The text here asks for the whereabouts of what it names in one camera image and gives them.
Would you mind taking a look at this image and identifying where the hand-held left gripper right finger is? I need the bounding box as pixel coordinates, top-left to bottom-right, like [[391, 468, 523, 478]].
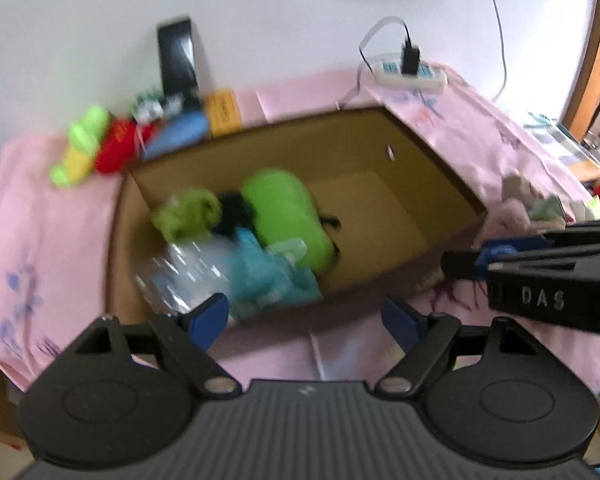
[[375, 294, 523, 397]]

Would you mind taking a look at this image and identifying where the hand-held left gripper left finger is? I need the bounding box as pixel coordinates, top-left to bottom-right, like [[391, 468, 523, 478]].
[[75, 292, 243, 397]]

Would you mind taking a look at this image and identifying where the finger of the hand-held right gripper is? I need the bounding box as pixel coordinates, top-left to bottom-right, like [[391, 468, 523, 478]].
[[440, 251, 492, 281], [475, 222, 600, 264]]

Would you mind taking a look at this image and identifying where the clear plastic bag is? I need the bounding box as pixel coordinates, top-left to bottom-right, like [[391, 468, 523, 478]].
[[135, 237, 236, 318]]

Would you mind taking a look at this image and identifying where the teal plush toy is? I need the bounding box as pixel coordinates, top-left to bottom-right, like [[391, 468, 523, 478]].
[[227, 227, 325, 318]]

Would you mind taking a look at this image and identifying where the brown cardboard box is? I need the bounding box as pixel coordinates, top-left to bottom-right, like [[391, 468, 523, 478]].
[[105, 106, 488, 331]]

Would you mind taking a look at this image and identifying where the olive green plush toy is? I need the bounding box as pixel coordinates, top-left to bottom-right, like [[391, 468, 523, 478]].
[[150, 187, 223, 241]]

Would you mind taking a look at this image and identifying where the black soft item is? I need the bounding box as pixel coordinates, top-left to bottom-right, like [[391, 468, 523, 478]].
[[212, 191, 257, 239]]

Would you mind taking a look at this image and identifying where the large green plush toy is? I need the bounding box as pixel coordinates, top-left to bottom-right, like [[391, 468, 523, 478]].
[[242, 169, 337, 276]]

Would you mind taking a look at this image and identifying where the grey plush toy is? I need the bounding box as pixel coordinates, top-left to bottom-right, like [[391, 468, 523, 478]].
[[500, 172, 568, 221]]

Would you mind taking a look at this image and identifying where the plaid cloth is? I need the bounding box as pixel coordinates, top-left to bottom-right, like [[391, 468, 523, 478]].
[[522, 112, 600, 181]]

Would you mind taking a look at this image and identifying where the pink printed bedsheet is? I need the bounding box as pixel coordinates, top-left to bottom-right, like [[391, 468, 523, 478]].
[[0, 62, 600, 396]]

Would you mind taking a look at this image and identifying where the blue glasses case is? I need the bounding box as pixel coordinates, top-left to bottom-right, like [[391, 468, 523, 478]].
[[142, 110, 211, 161]]

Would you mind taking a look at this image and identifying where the white power strip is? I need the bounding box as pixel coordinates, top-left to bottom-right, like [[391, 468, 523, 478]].
[[372, 57, 448, 93]]

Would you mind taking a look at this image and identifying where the red plush toy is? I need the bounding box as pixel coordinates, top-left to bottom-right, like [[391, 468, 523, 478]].
[[94, 117, 161, 175]]

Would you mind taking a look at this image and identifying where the yellow booklet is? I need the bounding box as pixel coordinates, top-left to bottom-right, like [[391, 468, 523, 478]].
[[202, 89, 244, 137]]

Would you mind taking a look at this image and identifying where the green and yellow plush toy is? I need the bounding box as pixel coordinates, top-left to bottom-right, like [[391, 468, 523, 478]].
[[50, 105, 112, 188]]

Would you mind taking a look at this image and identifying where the black charger plug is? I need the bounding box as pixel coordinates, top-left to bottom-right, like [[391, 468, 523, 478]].
[[400, 42, 422, 76]]

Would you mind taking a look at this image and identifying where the dark phone stand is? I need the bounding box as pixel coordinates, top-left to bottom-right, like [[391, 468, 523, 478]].
[[162, 90, 203, 117]]

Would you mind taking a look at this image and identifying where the panda plush toy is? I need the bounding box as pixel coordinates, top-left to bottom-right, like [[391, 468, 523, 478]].
[[132, 87, 181, 124]]

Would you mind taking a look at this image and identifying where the black smartphone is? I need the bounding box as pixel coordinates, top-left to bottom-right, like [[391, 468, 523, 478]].
[[156, 16, 201, 98]]

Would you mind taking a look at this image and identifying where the wooden door frame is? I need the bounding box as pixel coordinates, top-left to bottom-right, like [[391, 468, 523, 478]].
[[562, 0, 600, 133]]

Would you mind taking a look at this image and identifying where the white wall cable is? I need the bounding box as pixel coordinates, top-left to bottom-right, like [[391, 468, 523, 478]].
[[485, 0, 509, 103]]

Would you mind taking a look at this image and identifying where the black charger cable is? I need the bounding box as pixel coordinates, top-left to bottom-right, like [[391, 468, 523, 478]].
[[337, 16, 413, 109]]

